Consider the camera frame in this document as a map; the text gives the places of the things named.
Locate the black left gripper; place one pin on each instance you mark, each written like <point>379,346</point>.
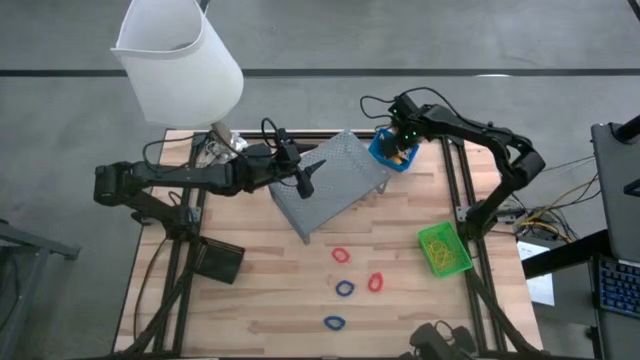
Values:
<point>265,167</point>

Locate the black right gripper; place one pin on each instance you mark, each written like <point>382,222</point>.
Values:
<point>407,120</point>

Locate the yellow crayon box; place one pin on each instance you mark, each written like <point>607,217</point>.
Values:
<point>395,160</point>

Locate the red coil wristband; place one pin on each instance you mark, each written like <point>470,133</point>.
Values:
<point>370,283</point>
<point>333,255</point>

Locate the tan rubber band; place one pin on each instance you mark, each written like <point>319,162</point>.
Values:
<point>440,252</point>
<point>446,259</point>
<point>449,250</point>
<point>434,246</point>

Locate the blue coil wristband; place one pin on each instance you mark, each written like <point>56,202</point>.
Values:
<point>325,323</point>
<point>337,288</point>

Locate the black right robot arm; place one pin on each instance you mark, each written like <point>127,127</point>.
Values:
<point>490,135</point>

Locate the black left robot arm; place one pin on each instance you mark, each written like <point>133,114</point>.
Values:
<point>170,175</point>

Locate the grey desk top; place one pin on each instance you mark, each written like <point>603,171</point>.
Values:
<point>617,190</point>

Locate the blue plastic basket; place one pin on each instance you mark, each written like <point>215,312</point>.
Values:
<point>376,149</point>

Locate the grey perforated metal shelf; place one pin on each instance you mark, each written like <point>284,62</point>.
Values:
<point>345,175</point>

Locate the silver lamp base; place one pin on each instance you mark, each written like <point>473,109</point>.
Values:
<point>222,134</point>

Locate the green plastic basket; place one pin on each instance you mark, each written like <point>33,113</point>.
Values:
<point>425,241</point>

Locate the black plastic basket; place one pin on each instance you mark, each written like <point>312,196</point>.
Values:
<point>217,260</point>

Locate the white paper sheet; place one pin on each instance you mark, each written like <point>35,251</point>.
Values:
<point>542,290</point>

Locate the backlit black keyboard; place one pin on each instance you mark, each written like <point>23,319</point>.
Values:
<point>620,287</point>

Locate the grey metal cart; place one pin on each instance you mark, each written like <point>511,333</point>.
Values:
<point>35,246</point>

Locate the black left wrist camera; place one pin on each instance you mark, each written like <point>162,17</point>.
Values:
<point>289,151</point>

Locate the black aluminium table frame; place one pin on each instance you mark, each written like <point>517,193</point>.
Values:
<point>325,134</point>

